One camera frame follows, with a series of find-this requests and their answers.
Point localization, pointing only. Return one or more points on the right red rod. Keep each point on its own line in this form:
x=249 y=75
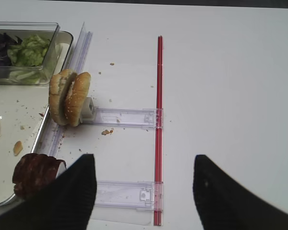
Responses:
x=158 y=143

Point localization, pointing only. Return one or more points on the clear rail under sesame buns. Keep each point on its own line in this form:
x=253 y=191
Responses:
x=143 y=118

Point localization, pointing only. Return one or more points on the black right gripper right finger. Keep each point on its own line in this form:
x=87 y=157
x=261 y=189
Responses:
x=223 y=204

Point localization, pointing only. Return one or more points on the sesame bun top left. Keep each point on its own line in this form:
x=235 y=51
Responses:
x=58 y=88

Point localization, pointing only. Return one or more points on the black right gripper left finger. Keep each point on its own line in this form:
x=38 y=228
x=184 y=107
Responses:
x=65 y=204

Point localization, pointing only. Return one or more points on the sesame bun top right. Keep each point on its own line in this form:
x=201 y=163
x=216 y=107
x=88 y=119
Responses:
x=76 y=97

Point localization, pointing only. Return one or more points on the brown meat patty stack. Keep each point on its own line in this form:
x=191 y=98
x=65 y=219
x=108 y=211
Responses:
x=35 y=171

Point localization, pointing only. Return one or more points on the green lettuce pieces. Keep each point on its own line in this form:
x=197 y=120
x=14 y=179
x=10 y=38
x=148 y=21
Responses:
x=30 y=53

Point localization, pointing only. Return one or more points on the sesame bun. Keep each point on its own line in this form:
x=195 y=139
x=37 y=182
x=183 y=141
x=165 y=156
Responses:
x=58 y=88
x=76 y=97

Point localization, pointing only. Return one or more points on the shredded purple cabbage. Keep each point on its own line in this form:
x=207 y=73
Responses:
x=5 y=42

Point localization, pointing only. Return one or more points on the cream metal tray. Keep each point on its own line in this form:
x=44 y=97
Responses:
x=24 y=103

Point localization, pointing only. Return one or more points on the clear rail under patties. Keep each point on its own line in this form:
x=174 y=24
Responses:
x=139 y=195

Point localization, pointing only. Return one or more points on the clear plastic salad box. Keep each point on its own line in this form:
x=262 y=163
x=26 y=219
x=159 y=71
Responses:
x=40 y=75

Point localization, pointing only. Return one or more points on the grey pusher block at buns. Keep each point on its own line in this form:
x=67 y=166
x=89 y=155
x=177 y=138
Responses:
x=88 y=112

